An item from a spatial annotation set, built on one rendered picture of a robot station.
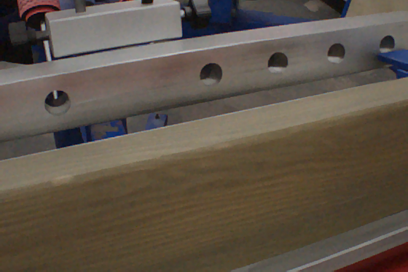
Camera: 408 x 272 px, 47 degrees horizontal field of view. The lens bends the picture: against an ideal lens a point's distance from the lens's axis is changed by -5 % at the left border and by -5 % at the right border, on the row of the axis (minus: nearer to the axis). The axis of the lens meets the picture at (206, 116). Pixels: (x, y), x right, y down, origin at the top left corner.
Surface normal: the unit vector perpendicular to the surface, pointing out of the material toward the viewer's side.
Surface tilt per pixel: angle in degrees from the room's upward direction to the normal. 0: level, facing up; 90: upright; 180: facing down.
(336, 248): 16
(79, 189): 74
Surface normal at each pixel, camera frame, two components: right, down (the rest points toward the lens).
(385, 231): -0.07, -0.93
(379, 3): -0.90, 0.03
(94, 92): 0.37, 0.31
